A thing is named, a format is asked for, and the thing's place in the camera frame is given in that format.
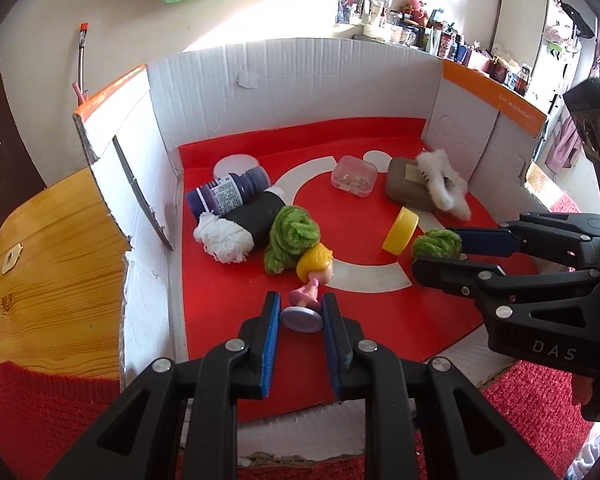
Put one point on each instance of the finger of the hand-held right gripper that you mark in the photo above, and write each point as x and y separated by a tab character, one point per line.
445	275
490	241

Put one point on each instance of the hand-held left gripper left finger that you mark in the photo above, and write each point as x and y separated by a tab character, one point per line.
270	345

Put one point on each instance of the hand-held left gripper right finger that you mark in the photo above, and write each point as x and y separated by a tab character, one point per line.
331	350

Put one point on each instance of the green fuzzy pompom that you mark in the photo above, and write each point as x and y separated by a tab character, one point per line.
290	235
432	245

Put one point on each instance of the yellow bottle cap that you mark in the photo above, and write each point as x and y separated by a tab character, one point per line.
400	230

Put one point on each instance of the white cotton wad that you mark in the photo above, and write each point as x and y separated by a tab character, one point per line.
442	180

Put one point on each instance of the small yellow-haired doll figure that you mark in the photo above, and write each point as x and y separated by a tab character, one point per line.
317	262

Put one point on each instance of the grey-brown earbud case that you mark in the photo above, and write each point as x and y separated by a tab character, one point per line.
405	185

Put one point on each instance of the black roll with white paper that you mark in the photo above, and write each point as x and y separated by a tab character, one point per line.
255	215

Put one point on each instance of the small clear plastic box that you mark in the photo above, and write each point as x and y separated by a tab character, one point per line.
354	177

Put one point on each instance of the blue plastic bottle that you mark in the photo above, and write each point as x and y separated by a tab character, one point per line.
225	192

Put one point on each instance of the large white jar lid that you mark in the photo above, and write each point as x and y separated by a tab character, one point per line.
232	165

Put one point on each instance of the orange cardboard box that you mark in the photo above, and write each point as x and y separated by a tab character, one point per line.
280	85

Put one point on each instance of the person's right hand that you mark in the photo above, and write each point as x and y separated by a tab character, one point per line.
582	390

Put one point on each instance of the red paper sheet with smile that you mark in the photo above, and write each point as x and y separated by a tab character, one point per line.
380	320

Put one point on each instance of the pink curtain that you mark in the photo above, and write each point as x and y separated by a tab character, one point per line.
562	145

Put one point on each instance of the row of cosmetics bottles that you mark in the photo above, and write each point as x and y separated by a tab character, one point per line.
450	40

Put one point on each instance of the white wardrobe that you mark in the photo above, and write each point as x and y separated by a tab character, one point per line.
522	25

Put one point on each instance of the black hat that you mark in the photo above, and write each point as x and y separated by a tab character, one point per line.
580	20

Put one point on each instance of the red knitted mat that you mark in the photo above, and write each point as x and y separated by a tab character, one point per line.
40	420

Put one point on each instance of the pink rabbit plush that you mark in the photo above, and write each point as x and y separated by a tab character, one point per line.
417	5

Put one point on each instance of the small white table sticker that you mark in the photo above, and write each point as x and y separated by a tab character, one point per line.
11	258

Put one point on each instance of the dark brown door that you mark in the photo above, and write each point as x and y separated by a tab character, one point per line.
10	175

